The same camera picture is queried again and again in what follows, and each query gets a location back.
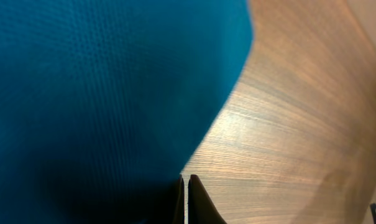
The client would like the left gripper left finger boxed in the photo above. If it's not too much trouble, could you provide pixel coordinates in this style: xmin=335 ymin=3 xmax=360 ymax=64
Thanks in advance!
xmin=172 ymin=175 xmax=185 ymax=224

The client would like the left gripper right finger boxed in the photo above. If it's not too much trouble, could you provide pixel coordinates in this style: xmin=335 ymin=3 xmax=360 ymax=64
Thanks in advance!
xmin=188 ymin=174 xmax=226 ymax=224

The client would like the blue polo shirt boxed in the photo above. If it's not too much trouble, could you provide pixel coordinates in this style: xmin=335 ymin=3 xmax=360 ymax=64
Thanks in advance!
xmin=0 ymin=0 xmax=254 ymax=223

